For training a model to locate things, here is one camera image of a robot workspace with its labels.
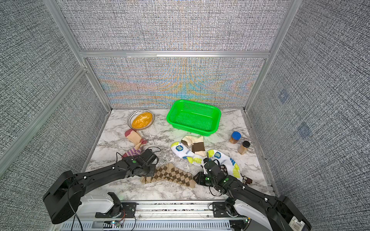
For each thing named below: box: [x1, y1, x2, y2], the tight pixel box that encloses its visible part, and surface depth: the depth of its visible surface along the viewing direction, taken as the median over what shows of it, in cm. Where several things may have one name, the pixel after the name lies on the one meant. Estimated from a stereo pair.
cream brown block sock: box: [181, 135, 207, 157], surface depth 99 cm
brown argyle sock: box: [140, 163, 197, 189], surface depth 85 cm
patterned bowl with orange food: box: [127, 109, 155, 131], surface depth 108 cm
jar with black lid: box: [237, 140, 251, 155], surface depth 90 cm
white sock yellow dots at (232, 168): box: [206, 149, 243, 181], surface depth 89 cm
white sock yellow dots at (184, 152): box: [171, 141, 204, 166], surface depth 96 cm
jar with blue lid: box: [229, 130, 242, 144], surface depth 98 cm
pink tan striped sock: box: [121, 128, 148, 159], surface depth 100 cm
